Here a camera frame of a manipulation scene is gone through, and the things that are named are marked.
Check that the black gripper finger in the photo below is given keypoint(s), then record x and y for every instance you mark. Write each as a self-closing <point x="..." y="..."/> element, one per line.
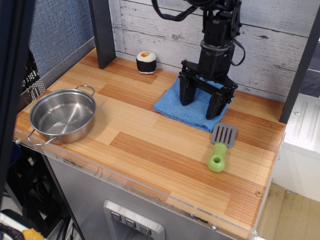
<point x="187" y="90"/>
<point x="216" y="104"/>

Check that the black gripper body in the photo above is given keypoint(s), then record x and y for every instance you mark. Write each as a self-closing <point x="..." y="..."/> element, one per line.
<point x="211" y="72"/>

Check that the blue cloth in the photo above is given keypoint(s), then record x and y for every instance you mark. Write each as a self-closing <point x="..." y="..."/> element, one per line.
<point x="193" y="114"/>

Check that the grey spatula green handle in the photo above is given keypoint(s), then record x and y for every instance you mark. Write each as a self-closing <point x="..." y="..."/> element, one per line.
<point x="223" y="137"/>

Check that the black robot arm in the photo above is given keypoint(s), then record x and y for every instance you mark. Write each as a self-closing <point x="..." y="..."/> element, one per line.
<point x="221" y="25"/>

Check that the white appliance top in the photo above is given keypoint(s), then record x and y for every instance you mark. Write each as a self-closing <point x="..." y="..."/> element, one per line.
<point x="303" y="127"/>

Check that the plush sushi roll toy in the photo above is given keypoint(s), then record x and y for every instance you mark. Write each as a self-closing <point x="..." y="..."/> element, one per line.
<point x="146" y="62"/>

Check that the clear acrylic table guard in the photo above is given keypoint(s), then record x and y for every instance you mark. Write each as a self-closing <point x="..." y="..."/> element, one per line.
<point x="156" y="166"/>

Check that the stainless steel pot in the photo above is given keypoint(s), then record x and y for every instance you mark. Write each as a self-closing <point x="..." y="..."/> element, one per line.
<point x="64" y="116"/>

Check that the silver dispenser button panel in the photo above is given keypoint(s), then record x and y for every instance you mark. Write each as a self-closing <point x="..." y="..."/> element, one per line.
<point x="125" y="224"/>

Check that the black perforated crate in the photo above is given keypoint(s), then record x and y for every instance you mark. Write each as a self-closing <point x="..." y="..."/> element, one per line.
<point x="32" y="85"/>

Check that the yellow black object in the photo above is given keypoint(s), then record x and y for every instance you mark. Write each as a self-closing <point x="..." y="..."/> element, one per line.
<point x="32" y="234"/>

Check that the dark grey right post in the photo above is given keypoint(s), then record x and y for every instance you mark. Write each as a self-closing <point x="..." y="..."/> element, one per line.
<point x="304" y="63"/>

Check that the dark grey post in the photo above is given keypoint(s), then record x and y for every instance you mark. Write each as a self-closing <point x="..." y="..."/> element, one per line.
<point x="103" y="31"/>
<point x="304" y="63"/>

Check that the dark grey left post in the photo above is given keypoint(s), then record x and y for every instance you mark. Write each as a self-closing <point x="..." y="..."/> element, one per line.
<point x="103" y="31"/>

